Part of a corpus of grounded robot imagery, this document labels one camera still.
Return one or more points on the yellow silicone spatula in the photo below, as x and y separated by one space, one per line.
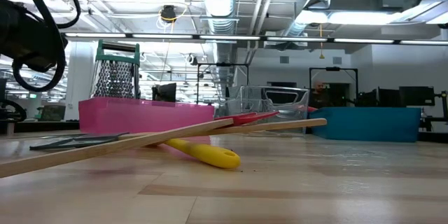
210 154

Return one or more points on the clear plastic bin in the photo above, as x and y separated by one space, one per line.
273 105

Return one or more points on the black background monitor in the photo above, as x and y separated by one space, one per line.
165 92
378 98
416 96

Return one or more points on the pink translucent plastic bin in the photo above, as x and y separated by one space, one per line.
140 115

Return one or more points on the person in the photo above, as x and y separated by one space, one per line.
319 96

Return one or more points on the teal metal box grater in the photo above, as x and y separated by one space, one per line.
113 78

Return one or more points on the blue plastic bin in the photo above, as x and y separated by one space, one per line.
364 124

